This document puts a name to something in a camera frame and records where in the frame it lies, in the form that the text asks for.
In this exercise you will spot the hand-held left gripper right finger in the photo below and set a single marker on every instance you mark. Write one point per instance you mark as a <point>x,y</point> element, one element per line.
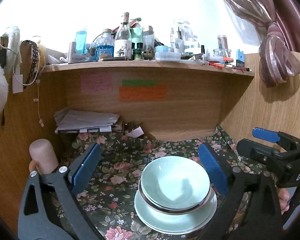
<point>212,171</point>

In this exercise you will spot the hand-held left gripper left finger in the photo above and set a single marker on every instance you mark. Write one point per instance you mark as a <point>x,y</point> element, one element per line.
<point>86,170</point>

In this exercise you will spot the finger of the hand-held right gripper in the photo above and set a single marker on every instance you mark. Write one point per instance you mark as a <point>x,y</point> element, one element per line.
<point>265,134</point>
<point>257,152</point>

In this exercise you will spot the light green bowl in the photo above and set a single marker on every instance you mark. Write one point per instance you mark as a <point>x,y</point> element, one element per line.
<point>175,180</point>

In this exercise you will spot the pink bowl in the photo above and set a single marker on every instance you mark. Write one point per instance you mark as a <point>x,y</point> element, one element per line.
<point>150,203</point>

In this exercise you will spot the light green plate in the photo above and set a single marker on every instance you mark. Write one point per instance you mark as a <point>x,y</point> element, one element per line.
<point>150,220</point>

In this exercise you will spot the person's right hand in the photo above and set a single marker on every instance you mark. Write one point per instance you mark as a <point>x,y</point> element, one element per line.
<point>283,201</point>

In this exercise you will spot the dark floral tablecloth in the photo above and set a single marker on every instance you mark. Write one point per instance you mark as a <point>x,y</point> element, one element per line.
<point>120,160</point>

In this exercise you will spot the pink cylindrical bottle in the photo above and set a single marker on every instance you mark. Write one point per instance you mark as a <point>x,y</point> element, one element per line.
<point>43,156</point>

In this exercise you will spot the stack of white papers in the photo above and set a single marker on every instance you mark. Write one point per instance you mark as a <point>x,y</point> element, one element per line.
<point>86,122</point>

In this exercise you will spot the stack of books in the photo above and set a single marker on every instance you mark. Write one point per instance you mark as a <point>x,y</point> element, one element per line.
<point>117,125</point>

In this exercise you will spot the small pink white box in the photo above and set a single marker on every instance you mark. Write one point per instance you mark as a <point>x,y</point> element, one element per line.
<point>136,132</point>

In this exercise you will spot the blue and white box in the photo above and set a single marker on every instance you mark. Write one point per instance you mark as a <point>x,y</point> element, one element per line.
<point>240,58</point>

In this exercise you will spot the orange capped tube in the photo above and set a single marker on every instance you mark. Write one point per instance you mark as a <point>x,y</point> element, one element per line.
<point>228,60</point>

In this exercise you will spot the pink sticky note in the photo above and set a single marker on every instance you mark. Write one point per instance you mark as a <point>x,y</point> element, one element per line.
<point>96,83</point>

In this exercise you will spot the mauve curtain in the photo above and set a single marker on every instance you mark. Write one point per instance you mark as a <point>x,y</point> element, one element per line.
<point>272,42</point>

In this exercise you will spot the glass jar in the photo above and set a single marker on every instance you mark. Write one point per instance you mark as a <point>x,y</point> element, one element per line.
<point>218,52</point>

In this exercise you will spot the orange sticky note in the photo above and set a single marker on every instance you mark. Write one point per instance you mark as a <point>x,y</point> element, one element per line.
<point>142,93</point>

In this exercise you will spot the tall clear pencil canister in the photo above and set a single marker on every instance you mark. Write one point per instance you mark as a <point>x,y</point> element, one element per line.
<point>223,43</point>

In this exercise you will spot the green sticky note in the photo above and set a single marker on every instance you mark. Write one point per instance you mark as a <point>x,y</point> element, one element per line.
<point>138,82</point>

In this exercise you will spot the nail polish bottle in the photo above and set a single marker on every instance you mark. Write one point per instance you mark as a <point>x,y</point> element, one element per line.
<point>203,52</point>

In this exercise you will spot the white tag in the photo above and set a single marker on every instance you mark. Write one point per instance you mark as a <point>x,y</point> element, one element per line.
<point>17,83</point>

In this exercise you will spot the wooden shelf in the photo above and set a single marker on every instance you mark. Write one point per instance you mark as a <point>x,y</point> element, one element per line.
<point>140,67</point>

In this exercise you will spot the beige tube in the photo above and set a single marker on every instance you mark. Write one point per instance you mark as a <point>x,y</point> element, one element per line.
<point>71,51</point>

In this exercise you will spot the brown patterned headband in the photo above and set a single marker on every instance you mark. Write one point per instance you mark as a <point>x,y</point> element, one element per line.
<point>33,60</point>

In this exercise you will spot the clear plastic box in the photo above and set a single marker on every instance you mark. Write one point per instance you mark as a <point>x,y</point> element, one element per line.
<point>167,56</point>

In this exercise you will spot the blue glass bottle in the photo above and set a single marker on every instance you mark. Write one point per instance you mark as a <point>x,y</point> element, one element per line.
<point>104,46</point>

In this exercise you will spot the yellow hair accessory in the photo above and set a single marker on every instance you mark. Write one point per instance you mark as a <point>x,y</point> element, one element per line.
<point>41,52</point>

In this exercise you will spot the tall bottle of blue liquid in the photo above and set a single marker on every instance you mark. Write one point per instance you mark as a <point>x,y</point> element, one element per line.
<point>81,42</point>

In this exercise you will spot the clear packaged brushes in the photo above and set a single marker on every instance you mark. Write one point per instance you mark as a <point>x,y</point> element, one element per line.
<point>181,35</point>

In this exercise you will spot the blue round container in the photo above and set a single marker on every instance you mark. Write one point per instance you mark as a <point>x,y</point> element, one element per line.
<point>162,49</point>

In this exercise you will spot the corked clear illustrated bottle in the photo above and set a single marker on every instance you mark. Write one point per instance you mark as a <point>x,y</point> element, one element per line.
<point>122,42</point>

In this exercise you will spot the clear bottle with silver cap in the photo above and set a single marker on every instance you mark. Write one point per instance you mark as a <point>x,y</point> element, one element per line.
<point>148,40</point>

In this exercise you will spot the white fluffy headband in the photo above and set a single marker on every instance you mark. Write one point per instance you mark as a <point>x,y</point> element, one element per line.
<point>13,45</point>

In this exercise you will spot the green pump bottle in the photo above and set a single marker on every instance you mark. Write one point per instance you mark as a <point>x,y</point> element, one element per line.
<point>137,31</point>

